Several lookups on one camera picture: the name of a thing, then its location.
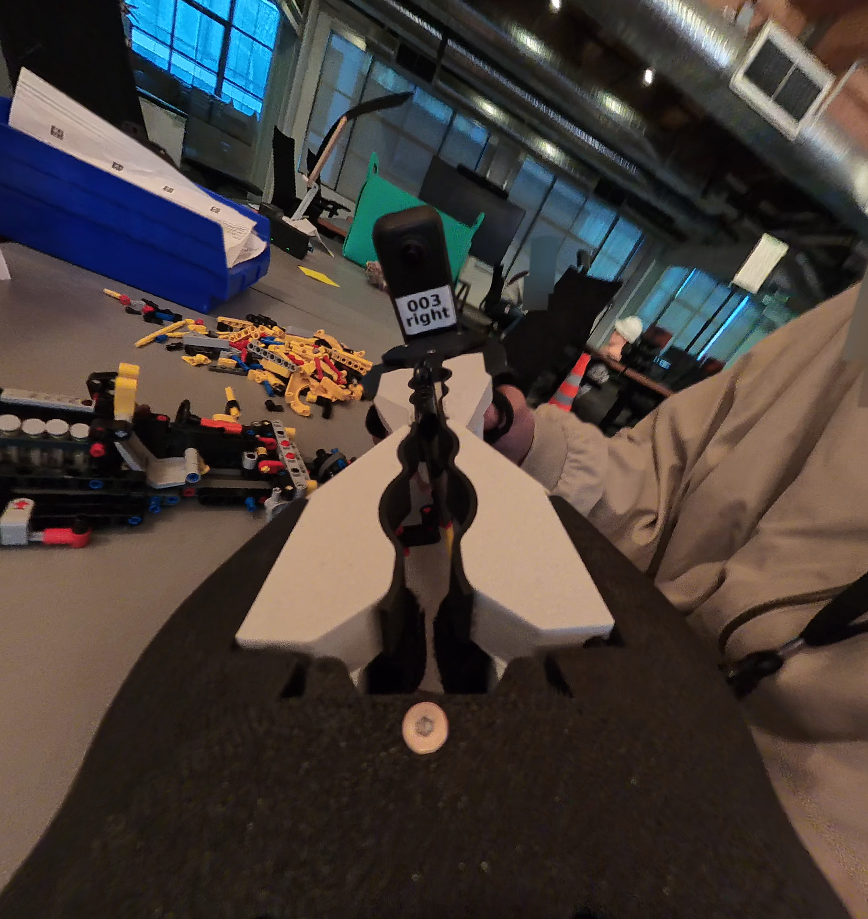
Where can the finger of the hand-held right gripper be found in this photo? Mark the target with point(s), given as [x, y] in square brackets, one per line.
[470, 395]
[396, 402]

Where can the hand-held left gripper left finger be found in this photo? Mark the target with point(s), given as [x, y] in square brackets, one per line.
[319, 574]

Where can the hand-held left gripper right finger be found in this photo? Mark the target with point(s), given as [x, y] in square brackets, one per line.
[534, 567]

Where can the small black piece red pin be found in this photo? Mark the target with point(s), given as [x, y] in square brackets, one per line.
[423, 531]

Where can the pile of toy building pieces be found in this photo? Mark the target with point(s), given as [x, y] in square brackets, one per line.
[290, 359]

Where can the black toy car chassis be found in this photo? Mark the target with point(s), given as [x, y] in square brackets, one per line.
[82, 459]

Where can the person's right forearm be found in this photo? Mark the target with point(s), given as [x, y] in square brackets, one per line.
[592, 459]

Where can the grey desk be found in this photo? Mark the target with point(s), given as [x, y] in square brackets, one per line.
[118, 610]

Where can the person's right hand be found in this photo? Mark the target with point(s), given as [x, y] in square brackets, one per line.
[523, 431]

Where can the green folding container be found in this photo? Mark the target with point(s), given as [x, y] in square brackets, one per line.
[362, 237]

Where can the black monitor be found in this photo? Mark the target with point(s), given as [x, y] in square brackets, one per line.
[477, 201]

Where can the yellow flat piece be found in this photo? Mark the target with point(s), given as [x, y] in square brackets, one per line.
[319, 276]

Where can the orange reflective object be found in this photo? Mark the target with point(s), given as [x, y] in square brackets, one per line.
[570, 388]

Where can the black office chair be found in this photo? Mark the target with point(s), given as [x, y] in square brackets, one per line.
[570, 316]

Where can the black device green lights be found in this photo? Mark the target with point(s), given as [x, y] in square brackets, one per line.
[286, 233]

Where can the tan pole black top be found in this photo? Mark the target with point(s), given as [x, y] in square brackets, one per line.
[319, 165]

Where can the person's beige jacket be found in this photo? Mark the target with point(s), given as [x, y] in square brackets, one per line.
[764, 538]

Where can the white printed leaflet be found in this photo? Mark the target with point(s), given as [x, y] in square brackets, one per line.
[118, 151]

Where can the blue plastic bin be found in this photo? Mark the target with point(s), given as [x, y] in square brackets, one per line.
[82, 208]

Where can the white vent grille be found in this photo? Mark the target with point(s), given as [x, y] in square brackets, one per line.
[782, 79]

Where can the silver ventilation duct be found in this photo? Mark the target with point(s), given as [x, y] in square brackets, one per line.
[692, 43]

